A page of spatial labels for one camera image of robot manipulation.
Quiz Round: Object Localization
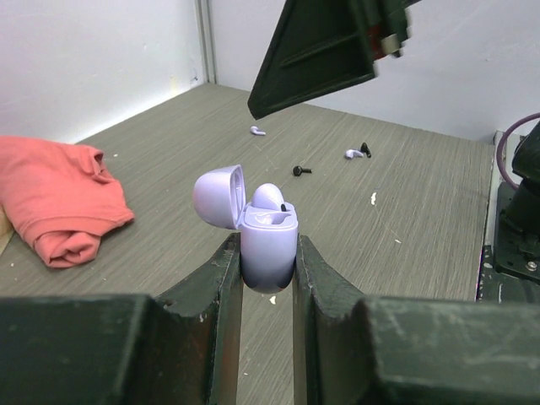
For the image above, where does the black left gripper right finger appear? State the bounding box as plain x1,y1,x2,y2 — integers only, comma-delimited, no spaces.
293,236,539,404

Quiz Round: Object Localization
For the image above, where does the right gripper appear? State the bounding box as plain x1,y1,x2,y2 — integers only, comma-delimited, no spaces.
247,0,413,120

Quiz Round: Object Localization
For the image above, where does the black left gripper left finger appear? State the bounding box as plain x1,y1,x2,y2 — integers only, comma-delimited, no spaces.
1,233,243,404

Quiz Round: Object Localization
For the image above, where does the lilac earbud case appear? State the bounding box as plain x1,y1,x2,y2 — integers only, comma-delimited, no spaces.
192,165,299,294

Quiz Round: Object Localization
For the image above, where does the lilac earbud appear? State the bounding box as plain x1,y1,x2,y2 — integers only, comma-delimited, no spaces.
344,148,365,159
250,126,267,136
251,183,287,212

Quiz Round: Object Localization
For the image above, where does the black earbud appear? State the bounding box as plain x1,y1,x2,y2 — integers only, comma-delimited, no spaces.
360,143,372,159
292,165,312,176

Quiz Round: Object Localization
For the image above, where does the salmon folded shirt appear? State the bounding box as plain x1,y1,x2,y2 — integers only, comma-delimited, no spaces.
1,136,134,269

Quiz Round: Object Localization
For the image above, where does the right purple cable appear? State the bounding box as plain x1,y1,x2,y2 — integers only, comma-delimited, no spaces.
496,111,540,191

